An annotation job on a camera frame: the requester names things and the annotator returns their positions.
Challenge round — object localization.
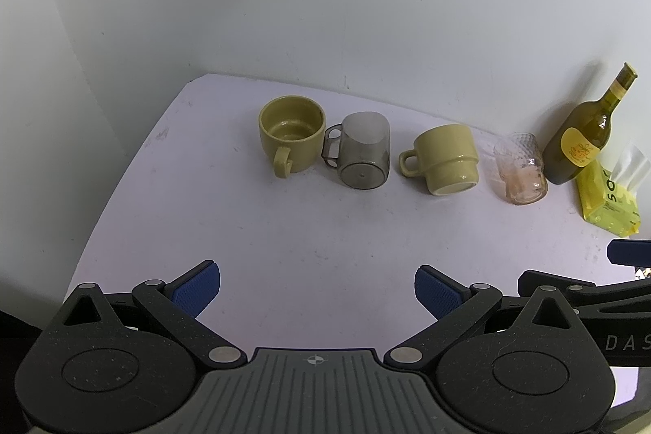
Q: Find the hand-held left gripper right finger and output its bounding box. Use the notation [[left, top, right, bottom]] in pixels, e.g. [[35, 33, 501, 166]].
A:
[[383, 264, 579, 369]]

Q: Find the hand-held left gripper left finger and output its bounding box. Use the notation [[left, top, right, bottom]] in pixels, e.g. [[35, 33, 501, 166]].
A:
[[63, 260, 245, 368]]

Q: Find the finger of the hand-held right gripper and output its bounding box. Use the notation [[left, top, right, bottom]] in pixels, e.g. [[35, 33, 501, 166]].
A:
[[607, 239, 651, 267], [517, 268, 651, 310]]

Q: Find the olive yellow ceramic cup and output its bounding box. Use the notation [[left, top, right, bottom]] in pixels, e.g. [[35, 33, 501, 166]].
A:
[[398, 124, 480, 197], [258, 95, 327, 179]]

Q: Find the clear patterned glass cup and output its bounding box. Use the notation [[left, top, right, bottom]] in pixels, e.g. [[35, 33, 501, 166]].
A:
[[493, 132, 549, 206]]

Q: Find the smoky grey glass cup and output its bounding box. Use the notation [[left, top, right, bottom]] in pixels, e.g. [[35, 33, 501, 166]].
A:
[[320, 111, 392, 190]]

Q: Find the yellow tissue pack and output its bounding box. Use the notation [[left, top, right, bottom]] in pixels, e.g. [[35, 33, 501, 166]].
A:
[[575, 141, 651, 240]]

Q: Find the olive green glass bottle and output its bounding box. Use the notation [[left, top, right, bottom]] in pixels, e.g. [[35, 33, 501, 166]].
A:
[[541, 62, 640, 186]]

